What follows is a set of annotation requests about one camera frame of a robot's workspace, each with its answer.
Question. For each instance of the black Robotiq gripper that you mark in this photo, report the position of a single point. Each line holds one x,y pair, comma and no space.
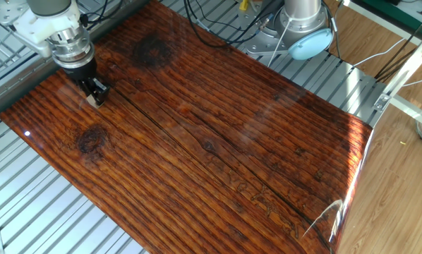
80,72

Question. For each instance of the green topped desk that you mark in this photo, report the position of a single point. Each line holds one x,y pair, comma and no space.
377,7

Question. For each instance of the silver frame corner bracket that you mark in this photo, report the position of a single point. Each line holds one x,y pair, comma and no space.
381,103

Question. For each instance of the grey aluminium rail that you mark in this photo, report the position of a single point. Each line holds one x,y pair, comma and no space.
20,81

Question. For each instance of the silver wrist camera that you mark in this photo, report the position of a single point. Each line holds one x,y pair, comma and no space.
34,46

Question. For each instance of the aluminium frame crossbar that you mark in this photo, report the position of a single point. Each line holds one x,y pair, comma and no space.
415,113

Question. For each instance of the yellow connector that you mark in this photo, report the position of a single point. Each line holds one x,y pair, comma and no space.
243,5

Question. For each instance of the glossy wood grain table cover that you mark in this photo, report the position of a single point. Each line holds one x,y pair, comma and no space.
197,158

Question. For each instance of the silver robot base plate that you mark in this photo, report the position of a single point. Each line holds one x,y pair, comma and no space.
264,45

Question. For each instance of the white zip tie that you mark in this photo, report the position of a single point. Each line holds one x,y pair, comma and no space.
278,42

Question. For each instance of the aluminium frame post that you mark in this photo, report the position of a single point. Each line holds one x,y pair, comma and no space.
408,67

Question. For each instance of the small wooden cube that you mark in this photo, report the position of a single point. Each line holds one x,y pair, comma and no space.
91,101

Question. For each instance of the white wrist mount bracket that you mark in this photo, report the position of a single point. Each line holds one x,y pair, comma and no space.
45,26

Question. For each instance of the silver UR5 robot arm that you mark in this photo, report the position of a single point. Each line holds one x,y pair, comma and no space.
299,14

